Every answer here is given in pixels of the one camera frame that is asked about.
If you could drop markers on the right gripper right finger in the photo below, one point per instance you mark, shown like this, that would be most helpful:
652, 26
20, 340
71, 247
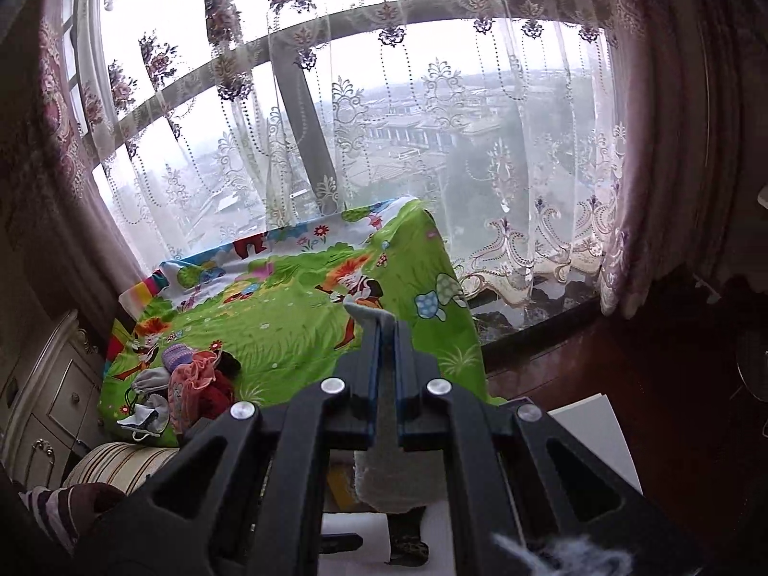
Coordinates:
526, 496

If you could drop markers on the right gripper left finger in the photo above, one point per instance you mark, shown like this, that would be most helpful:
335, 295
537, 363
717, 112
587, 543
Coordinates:
245, 496

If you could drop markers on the dark red fluffy knit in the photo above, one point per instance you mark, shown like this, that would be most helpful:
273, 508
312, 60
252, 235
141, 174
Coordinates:
215, 399

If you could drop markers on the white checkered face mask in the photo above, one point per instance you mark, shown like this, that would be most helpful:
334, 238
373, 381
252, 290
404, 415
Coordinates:
148, 420

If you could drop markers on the light blue terry towel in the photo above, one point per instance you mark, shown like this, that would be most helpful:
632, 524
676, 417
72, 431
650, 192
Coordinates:
386, 477

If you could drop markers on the dark green knit glove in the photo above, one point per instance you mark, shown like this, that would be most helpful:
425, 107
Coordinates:
407, 547

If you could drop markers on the dark brown knit cuff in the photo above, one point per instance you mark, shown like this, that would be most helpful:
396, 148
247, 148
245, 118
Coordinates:
228, 365

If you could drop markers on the grey felt cloth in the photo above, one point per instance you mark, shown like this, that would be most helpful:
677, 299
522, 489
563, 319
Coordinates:
151, 381

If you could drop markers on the purple patterned knit sock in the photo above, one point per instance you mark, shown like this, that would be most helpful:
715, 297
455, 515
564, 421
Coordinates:
176, 355

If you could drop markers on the yellow sponge large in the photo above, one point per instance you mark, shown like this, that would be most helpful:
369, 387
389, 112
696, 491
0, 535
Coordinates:
340, 481

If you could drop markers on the striped sleeve left forearm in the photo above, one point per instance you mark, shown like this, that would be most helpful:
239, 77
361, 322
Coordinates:
66, 514

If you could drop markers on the purple cardboard box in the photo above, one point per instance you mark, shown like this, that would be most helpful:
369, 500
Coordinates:
591, 420

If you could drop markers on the striped tasselled cushion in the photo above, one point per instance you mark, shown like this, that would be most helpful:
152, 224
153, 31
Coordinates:
125, 466

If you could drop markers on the green cartoon mushroom bedsheet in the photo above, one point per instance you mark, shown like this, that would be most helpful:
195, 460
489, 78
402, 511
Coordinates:
275, 301

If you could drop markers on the cream carved dresser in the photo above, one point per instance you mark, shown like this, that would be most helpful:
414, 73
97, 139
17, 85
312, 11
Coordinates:
49, 418

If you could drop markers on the white lace floral curtain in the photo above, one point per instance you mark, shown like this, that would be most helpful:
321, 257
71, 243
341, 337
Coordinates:
207, 119

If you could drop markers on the beige heavy curtain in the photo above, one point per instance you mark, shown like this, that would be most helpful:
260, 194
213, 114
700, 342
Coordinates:
692, 92

